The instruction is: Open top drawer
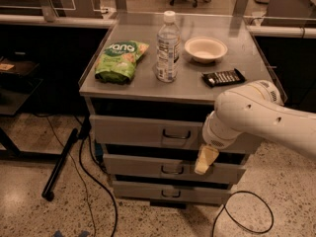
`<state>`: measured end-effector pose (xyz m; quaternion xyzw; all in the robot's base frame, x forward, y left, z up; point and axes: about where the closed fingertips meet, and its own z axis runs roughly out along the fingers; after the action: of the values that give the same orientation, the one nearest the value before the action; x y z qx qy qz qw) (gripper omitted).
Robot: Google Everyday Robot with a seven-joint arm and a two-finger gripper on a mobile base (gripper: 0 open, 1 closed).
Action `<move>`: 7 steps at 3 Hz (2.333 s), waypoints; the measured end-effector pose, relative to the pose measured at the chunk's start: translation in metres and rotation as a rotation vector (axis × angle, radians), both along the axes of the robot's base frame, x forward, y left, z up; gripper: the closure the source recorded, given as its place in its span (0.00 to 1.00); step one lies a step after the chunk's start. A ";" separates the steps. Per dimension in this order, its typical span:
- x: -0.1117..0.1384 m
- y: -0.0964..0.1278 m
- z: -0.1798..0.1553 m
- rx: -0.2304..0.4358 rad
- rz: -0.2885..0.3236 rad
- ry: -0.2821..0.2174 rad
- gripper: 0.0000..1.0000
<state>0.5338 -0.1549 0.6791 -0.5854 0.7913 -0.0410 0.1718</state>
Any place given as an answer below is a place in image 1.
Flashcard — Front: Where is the green chip bag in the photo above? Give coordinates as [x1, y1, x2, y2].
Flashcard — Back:
[95, 40, 149, 84]

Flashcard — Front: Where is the grey middle drawer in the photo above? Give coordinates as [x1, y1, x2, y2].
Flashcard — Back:
[104, 154, 245, 184]

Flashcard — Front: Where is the clear plastic water bottle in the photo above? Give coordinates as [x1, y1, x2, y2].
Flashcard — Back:
[156, 11, 181, 82]

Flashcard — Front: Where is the black cable on floor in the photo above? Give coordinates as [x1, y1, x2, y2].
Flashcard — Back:
[78, 138, 119, 237]

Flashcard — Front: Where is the dark side shelf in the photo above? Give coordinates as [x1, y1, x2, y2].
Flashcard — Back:
[0, 51, 42, 116]

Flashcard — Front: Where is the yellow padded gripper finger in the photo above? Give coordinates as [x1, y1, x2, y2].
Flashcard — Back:
[195, 145, 219, 175]

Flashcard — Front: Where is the grey drawer cabinet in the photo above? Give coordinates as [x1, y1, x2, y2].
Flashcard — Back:
[78, 11, 287, 210]

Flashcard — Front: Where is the grey bottom drawer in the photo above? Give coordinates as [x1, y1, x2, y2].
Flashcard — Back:
[113, 181, 231, 204]

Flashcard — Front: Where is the grey top drawer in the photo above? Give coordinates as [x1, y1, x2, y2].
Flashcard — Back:
[89, 114, 265, 155]

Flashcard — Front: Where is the black candy bar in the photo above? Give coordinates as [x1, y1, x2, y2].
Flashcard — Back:
[201, 68, 246, 88]

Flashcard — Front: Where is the grey drawer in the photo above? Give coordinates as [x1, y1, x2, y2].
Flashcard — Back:
[104, 154, 245, 184]
[89, 114, 265, 155]
[113, 181, 231, 204]

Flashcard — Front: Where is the white paper bowl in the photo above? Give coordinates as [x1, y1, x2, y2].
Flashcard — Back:
[185, 37, 228, 64]

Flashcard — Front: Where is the black looped floor cable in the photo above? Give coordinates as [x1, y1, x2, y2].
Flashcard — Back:
[210, 190, 276, 237]

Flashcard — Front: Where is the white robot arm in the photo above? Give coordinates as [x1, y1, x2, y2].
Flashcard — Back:
[195, 80, 316, 175]

